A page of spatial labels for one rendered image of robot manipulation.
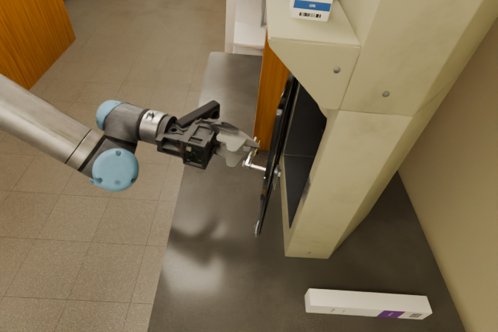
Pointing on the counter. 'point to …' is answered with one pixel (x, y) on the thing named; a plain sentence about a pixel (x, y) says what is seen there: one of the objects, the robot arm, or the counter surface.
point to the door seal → (279, 147)
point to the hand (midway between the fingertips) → (253, 146)
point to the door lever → (253, 158)
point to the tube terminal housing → (389, 84)
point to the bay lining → (304, 126)
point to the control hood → (312, 46)
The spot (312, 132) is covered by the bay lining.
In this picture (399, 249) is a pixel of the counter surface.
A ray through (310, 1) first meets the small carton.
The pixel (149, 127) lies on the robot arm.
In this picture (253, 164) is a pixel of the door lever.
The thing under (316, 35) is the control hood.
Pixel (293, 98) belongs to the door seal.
